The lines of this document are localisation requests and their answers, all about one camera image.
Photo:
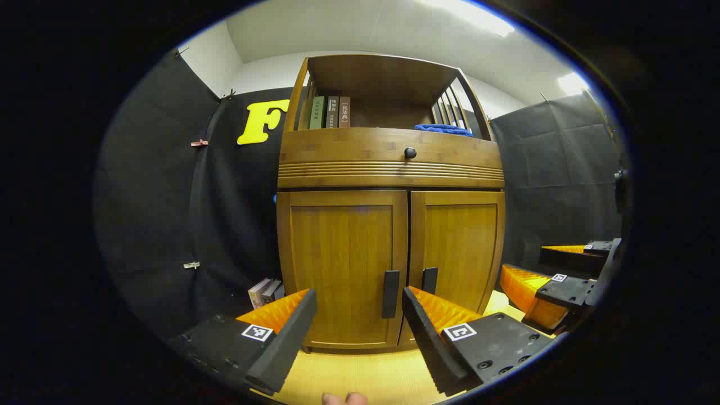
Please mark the blue folded cloth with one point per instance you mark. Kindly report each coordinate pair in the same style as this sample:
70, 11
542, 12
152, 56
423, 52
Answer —
444, 129

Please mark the small ceiling light panel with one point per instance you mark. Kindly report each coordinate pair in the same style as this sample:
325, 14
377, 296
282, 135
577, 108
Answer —
572, 83

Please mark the black backdrop cloth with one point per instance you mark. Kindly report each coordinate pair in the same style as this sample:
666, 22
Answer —
146, 185

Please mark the red cloth clip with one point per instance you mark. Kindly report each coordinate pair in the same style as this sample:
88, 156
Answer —
199, 143

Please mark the dark grey book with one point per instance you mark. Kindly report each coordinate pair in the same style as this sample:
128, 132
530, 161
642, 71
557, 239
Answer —
332, 112

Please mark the green book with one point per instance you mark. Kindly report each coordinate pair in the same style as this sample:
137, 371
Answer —
317, 112

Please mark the dark book yellow print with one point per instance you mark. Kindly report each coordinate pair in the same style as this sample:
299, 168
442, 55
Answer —
271, 289

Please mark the long ceiling light panel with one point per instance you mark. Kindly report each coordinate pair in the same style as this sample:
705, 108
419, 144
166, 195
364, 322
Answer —
472, 16

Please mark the dark cloth clip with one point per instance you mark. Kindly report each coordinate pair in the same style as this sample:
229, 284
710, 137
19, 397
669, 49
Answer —
228, 94

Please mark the brown book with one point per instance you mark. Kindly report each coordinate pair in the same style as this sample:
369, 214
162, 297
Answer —
344, 111

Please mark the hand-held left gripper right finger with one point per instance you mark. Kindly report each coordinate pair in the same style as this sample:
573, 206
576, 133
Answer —
427, 343

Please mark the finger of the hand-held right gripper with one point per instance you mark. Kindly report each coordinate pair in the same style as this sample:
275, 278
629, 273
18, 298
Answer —
574, 260
568, 292

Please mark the wooden shoe cabinet door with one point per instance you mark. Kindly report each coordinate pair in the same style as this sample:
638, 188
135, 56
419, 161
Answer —
461, 242
337, 253

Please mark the blue grey book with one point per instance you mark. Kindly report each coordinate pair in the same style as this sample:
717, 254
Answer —
280, 291

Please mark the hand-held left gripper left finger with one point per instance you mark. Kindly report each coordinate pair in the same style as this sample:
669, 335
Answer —
284, 349

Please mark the wooden double-door shoe cabinet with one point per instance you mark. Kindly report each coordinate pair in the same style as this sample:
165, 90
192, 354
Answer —
382, 73

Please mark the wooden cabinet drawer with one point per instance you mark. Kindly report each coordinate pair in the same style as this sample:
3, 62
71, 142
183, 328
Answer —
349, 149

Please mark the black round drawer knob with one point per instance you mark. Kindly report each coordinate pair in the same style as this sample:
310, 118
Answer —
410, 152

